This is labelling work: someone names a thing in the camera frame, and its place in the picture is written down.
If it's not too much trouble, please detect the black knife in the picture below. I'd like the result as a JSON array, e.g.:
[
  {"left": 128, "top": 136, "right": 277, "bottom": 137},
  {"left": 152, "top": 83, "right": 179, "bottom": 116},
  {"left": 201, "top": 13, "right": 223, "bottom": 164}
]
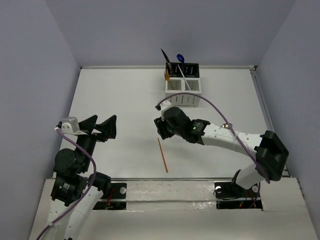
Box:
[{"left": 160, "top": 48, "right": 173, "bottom": 72}]

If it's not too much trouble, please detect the blue spoon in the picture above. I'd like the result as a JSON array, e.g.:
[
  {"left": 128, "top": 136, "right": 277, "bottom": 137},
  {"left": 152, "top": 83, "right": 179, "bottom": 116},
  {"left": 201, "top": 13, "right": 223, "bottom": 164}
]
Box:
[{"left": 176, "top": 54, "right": 185, "bottom": 64}]

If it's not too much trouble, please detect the iridescent spoon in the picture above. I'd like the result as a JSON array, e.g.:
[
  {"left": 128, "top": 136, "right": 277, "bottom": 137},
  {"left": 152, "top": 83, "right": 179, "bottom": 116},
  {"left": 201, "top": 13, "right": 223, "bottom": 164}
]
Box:
[{"left": 221, "top": 123, "right": 233, "bottom": 129}]

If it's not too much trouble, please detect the orange white chopstick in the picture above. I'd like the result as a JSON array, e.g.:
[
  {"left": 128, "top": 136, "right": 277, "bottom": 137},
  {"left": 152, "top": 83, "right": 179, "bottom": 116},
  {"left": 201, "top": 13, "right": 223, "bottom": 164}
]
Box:
[{"left": 177, "top": 64, "right": 191, "bottom": 91}]

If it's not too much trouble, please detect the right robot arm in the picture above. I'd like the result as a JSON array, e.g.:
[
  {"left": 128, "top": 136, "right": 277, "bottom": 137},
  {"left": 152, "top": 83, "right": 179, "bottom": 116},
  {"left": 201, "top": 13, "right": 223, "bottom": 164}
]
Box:
[{"left": 154, "top": 106, "right": 289, "bottom": 196}]

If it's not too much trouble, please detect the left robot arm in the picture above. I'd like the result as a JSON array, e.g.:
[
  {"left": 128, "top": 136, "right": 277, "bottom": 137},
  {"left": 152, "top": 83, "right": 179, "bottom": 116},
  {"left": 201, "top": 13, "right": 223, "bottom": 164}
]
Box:
[{"left": 38, "top": 115, "right": 117, "bottom": 240}]

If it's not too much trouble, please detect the white utensil caddy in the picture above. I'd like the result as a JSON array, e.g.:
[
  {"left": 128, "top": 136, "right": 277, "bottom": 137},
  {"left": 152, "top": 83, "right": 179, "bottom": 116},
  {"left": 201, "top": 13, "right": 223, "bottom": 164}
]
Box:
[{"left": 165, "top": 77, "right": 202, "bottom": 108}]

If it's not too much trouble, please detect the black utensil caddy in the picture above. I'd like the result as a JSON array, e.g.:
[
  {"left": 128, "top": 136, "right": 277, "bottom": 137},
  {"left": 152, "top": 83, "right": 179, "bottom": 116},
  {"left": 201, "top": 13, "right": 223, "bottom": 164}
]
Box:
[{"left": 165, "top": 62, "right": 200, "bottom": 78}]

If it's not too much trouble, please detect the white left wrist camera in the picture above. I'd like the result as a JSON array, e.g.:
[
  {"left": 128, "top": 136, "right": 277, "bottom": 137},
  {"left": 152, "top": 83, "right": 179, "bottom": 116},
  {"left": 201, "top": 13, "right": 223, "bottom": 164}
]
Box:
[{"left": 54, "top": 117, "right": 87, "bottom": 136}]

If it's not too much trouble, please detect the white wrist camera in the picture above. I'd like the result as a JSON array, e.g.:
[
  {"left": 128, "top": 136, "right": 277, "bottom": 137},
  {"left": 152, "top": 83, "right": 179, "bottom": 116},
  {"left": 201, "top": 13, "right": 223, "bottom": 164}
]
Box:
[
  {"left": 155, "top": 100, "right": 173, "bottom": 120},
  {"left": 54, "top": 117, "right": 87, "bottom": 136}
]

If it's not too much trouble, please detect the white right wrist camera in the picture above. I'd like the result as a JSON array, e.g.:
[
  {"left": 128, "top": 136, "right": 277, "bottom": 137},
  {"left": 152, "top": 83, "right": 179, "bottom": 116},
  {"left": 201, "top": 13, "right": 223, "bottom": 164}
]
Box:
[{"left": 155, "top": 100, "right": 173, "bottom": 120}]

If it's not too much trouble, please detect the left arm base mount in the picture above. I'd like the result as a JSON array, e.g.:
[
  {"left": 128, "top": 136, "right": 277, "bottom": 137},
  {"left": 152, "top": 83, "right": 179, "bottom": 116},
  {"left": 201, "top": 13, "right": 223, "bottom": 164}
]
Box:
[{"left": 93, "top": 182, "right": 127, "bottom": 211}]

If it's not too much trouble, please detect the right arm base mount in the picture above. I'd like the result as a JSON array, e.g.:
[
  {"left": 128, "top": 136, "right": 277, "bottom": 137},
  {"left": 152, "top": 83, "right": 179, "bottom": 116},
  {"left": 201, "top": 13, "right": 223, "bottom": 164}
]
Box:
[{"left": 213, "top": 181, "right": 263, "bottom": 210}]

